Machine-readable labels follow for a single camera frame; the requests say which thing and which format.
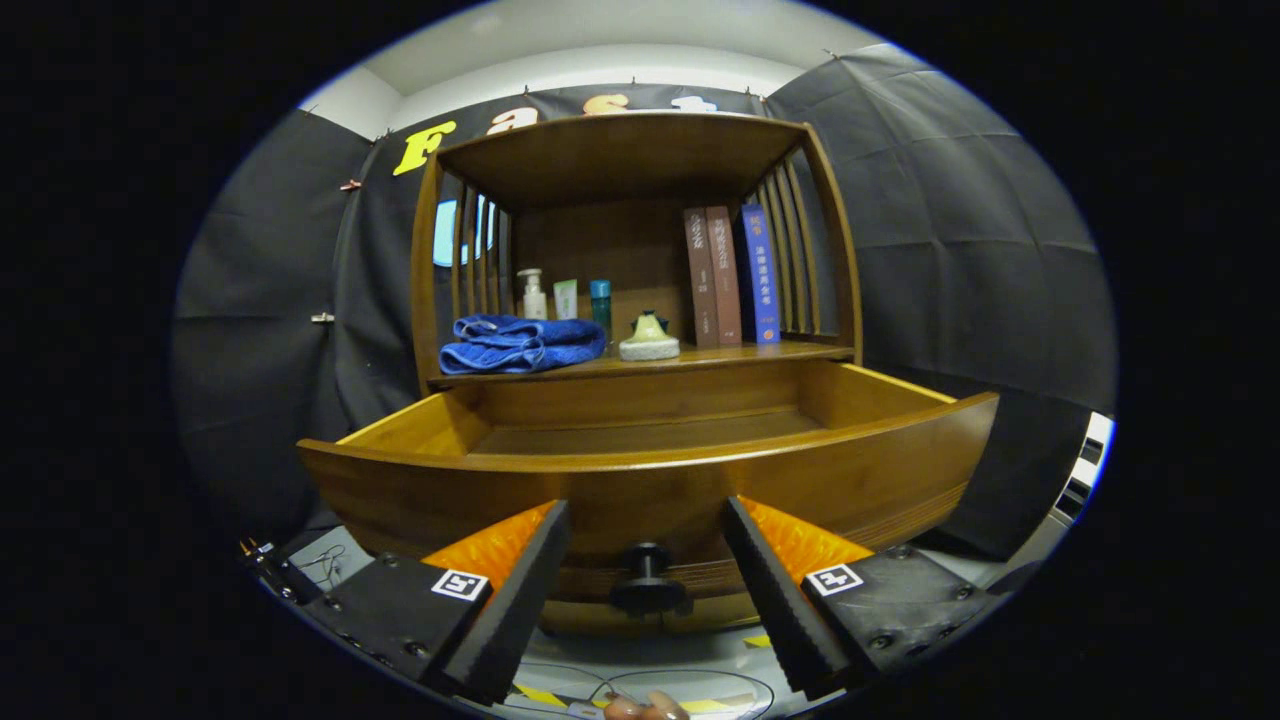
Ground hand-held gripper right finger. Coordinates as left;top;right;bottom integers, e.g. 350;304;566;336
721;495;1004;703

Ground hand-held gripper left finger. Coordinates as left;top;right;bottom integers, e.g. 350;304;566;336
300;499;572;707

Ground black drawer knob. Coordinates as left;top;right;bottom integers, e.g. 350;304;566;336
610;543;691;616

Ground brown wooden drawer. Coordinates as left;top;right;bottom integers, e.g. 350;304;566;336
297;358;1001;606

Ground pale green round container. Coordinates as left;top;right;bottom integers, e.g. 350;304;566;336
618;312;681;362

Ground wooden countertop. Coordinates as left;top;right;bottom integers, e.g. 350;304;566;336
428;338;857;386

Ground brown wooden cabinet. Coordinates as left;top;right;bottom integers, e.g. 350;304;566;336
297;110;1001;641

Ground folded blue towel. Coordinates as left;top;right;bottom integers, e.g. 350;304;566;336
439;314;608;376

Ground blue book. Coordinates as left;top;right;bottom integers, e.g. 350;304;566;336
740;204;782;346

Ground light brown book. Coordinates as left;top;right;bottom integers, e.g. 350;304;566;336
706;206;743;347

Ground dark brown book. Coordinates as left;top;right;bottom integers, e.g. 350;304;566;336
683;207;721;349

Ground tangled thin floor cable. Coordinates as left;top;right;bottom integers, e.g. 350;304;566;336
295;543;349;593

